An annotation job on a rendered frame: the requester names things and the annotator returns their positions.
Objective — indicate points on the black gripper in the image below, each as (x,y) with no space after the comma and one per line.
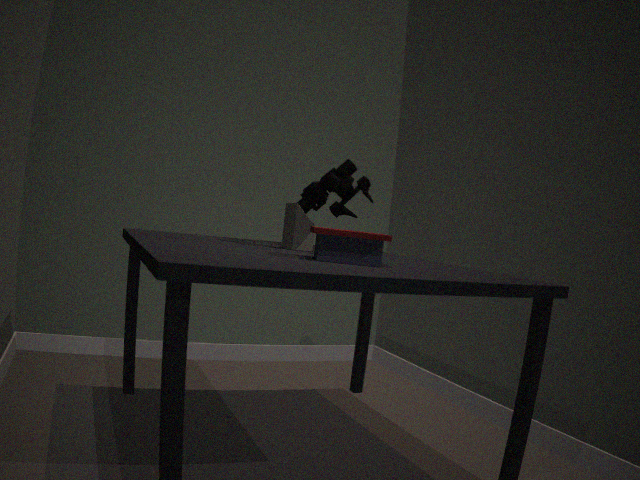
(339,208)

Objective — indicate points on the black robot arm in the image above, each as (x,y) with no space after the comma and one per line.
(316,192)

